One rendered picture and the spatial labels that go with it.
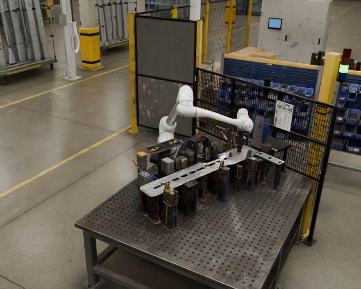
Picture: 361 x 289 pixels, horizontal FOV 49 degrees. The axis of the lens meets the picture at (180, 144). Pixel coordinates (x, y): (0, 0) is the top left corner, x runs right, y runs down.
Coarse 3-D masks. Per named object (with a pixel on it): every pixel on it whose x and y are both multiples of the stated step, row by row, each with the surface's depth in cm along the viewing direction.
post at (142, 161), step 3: (138, 156) 351; (144, 156) 351; (138, 159) 352; (141, 159) 349; (144, 159) 352; (138, 162) 354; (141, 162) 350; (144, 162) 353; (138, 165) 355; (141, 165) 352; (144, 165) 354; (141, 168) 353; (144, 168) 356; (138, 171) 359; (138, 174) 360; (138, 177) 362; (138, 180) 363; (138, 183) 365; (138, 186) 366; (138, 189) 367; (138, 192) 369
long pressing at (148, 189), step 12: (228, 156) 387; (240, 156) 387; (252, 156) 390; (192, 168) 362; (216, 168) 364; (156, 180) 340; (168, 180) 341; (180, 180) 341; (144, 192) 323; (156, 192) 323
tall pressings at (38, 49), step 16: (0, 0) 936; (16, 0) 1000; (32, 0) 996; (16, 16) 978; (32, 16) 994; (16, 32) 985; (32, 32) 1000; (0, 48) 949; (16, 48) 1000; (32, 48) 1015; (0, 64) 960
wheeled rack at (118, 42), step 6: (96, 6) 1200; (102, 6) 1192; (102, 12) 1198; (102, 18) 1205; (102, 42) 1281; (108, 42) 1303; (114, 42) 1292; (120, 42) 1316; (126, 42) 1331; (102, 48) 1244; (108, 48) 1258
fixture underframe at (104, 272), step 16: (288, 240) 391; (96, 256) 351; (144, 256) 309; (96, 272) 351; (112, 272) 345; (272, 272) 350; (96, 288) 357; (128, 288) 336; (144, 288) 329; (224, 288) 279; (272, 288) 357
